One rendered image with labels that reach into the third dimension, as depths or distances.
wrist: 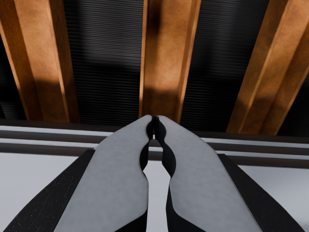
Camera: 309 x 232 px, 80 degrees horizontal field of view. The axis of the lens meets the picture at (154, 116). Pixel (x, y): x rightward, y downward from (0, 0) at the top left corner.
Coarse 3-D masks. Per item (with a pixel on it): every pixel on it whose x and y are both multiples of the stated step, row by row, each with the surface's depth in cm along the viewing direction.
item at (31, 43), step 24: (0, 0) 27; (24, 0) 29; (48, 0) 26; (0, 24) 27; (24, 24) 31; (48, 24) 31; (24, 48) 32; (48, 48) 33; (24, 72) 33; (48, 72) 35; (72, 72) 35; (24, 96) 33; (48, 96) 37; (72, 96) 36; (48, 120) 40; (72, 120) 37
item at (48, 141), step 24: (0, 120) 24; (24, 120) 24; (0, 144) 22; (24, 144) 23; (48, 144) 23; (72, 144) 23; (96, 144) 23; (216, 144) 25; (240, 144) 25; (264, 144) 25; (288, 144) 25
